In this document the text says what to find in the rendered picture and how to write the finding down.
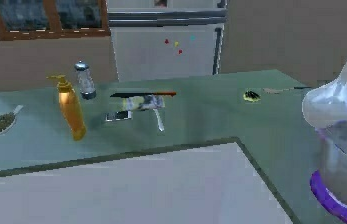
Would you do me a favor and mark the yellow and white candy bag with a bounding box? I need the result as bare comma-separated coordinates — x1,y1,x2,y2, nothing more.
121,94,166,112

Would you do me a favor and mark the white butter knife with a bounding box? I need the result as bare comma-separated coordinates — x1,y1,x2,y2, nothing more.
152,108,166,132

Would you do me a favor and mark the black smartphone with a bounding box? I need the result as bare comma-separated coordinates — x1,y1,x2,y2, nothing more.
105,110,133,122

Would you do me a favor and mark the white fridge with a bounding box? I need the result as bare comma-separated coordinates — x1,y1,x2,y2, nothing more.
106,0,229,83

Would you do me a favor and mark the yellow and black small object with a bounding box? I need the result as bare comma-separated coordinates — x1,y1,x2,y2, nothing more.
242,89,262,103

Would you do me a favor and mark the glass salt shaker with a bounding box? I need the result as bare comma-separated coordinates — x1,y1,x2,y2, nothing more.
74,60,97,101

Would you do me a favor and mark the orange pump bottle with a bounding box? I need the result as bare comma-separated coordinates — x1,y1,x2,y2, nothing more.
46,74,87,141

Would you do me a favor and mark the wooden spoon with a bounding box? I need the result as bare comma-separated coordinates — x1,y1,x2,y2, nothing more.
262,86,312,95

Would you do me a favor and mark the brown framed window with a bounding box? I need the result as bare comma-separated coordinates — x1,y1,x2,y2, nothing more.
0,0,112,42

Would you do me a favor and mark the spoon with green herbs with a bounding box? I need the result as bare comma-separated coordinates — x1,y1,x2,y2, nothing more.
0,104,24,135

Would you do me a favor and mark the black knife with red handle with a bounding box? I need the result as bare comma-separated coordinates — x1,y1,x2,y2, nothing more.
109,91,178,99

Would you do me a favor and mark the black fridge handle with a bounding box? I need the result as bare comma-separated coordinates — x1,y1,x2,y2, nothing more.
212,27,223,76

